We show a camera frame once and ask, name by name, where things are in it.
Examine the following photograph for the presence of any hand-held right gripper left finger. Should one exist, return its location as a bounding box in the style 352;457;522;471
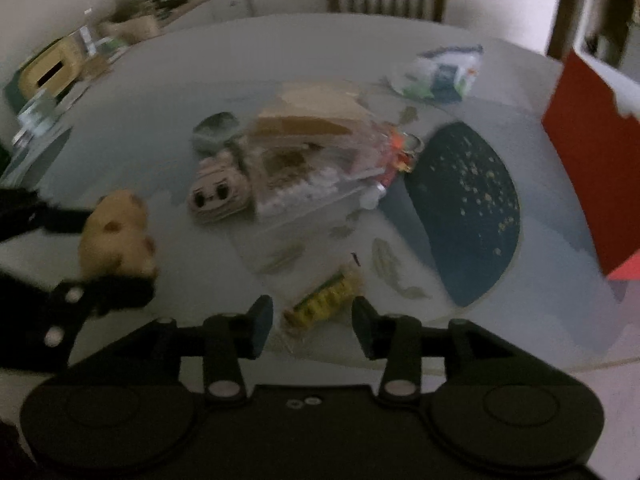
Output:
100;295;275;407

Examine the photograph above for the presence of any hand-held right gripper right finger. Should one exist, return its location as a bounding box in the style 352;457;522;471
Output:
351;296;531;406

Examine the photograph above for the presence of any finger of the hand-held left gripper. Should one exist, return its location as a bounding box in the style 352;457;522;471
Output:
0;187;96;243
0;269;157;375

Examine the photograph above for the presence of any yellow green snack packet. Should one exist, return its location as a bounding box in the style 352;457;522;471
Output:
280;264;367;335

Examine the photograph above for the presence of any beige plush toy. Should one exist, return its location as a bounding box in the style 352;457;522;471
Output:
79;189;160;281

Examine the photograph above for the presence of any red dragon keychain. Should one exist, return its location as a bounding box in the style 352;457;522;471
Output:
381;127;427;177

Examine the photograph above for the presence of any red cardboard box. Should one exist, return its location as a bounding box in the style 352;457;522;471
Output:
541;49;640;282

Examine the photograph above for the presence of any clear glass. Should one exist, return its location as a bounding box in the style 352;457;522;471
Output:
12;87;58;147

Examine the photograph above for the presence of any square beige plush face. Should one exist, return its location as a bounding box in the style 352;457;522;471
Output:
186;152;252;227

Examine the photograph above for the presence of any yellow tissue box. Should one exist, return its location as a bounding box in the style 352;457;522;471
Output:
16;39;87;100

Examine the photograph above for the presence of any clear plastic box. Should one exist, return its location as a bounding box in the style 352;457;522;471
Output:
234;80;403;233

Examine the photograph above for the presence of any grey green round pouch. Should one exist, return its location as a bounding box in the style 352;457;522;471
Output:
192;112;239;155

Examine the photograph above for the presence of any beige holder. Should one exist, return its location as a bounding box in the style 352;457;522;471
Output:
99;14;162;45

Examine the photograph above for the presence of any white tissue pack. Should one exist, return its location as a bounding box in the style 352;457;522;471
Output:
389;44;485;105

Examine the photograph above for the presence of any white wooden sideboard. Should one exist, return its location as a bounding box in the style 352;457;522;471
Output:
160;0;255;33

